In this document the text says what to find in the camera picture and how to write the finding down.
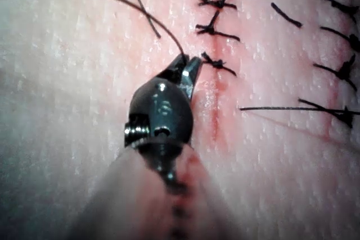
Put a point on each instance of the dark right arm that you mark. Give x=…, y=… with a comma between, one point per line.
x=132, y=195

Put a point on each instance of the right arm needle driver jaw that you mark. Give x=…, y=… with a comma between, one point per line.
x=174, y=68
x=189, y=78

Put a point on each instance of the short black thread piece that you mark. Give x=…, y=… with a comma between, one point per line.
x=287, y=16

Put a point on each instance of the black stitching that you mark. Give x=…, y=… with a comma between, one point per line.
x=218, y=3
x=343, y=72

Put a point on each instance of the tissue pad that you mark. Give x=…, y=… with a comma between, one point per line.
x=70, y=54

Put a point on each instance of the right arm needle driver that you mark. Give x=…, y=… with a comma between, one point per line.
x=166, y=108

